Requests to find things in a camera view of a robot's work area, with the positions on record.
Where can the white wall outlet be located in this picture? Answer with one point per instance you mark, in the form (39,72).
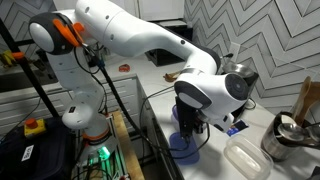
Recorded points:
(235,50)

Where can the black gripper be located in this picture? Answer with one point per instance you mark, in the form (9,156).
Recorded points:
(186,116)

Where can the steel utensil holder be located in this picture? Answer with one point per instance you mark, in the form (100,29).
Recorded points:
(276,146)

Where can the light wooden spoon in holder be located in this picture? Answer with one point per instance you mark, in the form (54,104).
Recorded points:
(304,96)

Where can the orange stand clamp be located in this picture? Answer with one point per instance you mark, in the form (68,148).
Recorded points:
(17,55)

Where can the dark wooden spoon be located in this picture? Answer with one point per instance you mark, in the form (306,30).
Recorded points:
(170,77)

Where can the purple square plastic lid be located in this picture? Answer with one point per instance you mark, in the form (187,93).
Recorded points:
(175,145)

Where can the blue printed card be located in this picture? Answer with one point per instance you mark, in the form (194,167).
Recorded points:
(238,128)

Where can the grey drawer cabinet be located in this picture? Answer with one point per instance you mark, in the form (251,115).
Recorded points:
(33,106)

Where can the white drawer cabinet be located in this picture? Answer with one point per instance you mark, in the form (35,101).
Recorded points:
(128,100)

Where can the clear rectangular lunch box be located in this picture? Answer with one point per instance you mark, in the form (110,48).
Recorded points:
(248,156)

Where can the metal serving spoon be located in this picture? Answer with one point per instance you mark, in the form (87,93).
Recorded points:
(315,133)

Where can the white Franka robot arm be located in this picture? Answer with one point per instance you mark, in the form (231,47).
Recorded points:
(133,33)

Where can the metal ladle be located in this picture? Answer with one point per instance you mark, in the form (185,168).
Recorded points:
(291,131)

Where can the black steel coffee maker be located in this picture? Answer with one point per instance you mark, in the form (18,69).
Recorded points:
(240,69)

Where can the white upper cabinet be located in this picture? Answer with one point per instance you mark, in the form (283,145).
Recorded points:
(160,8)

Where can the white label sticker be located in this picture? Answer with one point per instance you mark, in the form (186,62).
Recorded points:
(27,153)

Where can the black camera stand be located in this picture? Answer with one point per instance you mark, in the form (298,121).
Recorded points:
(33,80)

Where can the wooden base plank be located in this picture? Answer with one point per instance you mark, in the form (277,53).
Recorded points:
(128,150)

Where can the yellow emergency stop button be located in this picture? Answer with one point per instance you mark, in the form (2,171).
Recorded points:
(34,128)

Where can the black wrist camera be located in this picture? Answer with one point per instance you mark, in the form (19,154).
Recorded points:
(201,125)

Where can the black microwave oven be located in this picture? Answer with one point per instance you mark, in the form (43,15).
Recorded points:
(166,58)

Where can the red round item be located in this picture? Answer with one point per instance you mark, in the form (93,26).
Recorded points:
(124,68)

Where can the light wooden slotted spatula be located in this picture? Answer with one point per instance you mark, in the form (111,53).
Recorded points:
(176,72)

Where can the brown wooden spatula in holder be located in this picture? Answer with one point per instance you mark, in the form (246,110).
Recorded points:
(315,96)

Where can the yellow stand clamp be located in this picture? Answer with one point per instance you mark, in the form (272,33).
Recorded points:
(6,58)

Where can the black controller box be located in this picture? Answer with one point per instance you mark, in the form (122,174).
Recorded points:
(50,156)

